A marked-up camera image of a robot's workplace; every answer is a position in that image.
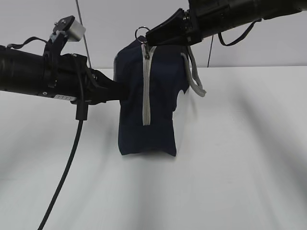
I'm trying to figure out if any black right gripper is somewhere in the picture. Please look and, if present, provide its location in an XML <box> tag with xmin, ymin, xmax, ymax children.
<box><xmin>146</xmin><ymin>0</ymin><xmax>204</xmax><ymax>46</ymax></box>

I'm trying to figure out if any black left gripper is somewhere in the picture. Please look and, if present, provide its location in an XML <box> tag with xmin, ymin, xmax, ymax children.
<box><xmin>44</xmin><ymin>54</ymin><xmax>129</xmax><ymax>105</ymax></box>

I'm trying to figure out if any navy blue lunch bag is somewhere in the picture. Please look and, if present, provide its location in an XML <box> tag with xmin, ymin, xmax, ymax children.
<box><xmin>113</xmin><ymin>36</ymin><xmax>206</xmax><ymax>156</ymax></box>

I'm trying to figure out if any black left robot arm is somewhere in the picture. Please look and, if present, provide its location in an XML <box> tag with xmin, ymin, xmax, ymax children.
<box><xmin>0</xmin><ymin>46</ymin><xmax>129</xmax><ymax>105</ymax></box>

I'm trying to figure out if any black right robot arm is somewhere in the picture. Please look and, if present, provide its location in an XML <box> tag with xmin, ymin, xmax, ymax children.
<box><xmin>146</xmin><ymin>0</ymin><xmax>307</xmax><ymax>46</ymax></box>

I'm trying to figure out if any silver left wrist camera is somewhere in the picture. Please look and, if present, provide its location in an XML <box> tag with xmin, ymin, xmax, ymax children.
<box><xmin>49</xmin><ymin>15</ymin><xmax>86</xmax><ymax>43</ymax></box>

